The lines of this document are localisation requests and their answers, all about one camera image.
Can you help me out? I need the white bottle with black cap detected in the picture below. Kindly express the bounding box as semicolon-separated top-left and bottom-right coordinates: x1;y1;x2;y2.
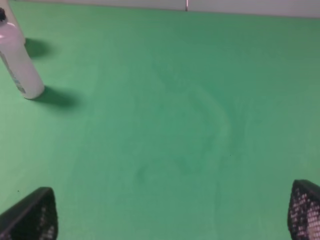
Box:
0;8;45;100

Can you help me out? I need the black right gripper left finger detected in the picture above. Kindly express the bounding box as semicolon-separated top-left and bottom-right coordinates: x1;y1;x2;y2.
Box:
0;187;59;240

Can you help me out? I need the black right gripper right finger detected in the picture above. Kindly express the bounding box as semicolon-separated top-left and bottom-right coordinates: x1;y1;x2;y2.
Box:
287;179;320;240

